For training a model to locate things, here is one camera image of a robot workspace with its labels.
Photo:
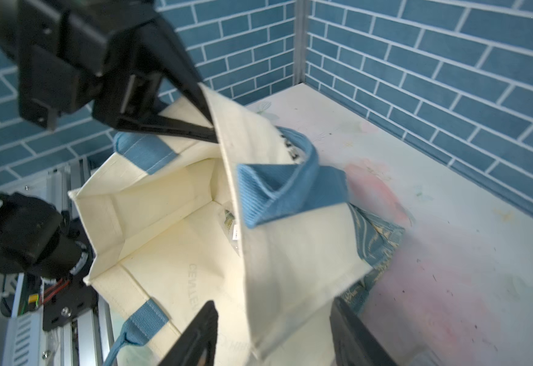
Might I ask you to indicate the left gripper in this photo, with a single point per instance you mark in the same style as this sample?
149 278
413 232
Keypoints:
74 53

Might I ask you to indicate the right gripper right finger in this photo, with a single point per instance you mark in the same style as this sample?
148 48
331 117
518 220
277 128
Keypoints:
353 344

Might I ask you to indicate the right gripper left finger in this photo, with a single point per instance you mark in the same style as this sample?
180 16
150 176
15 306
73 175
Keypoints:
197 344

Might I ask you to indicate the cream canvas tote bag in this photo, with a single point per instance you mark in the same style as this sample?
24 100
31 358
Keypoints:
252 222

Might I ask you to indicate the compass case inside bag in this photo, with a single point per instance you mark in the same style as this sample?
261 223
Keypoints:
230 227

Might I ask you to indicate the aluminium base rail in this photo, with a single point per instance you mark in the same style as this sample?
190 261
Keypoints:
61 322

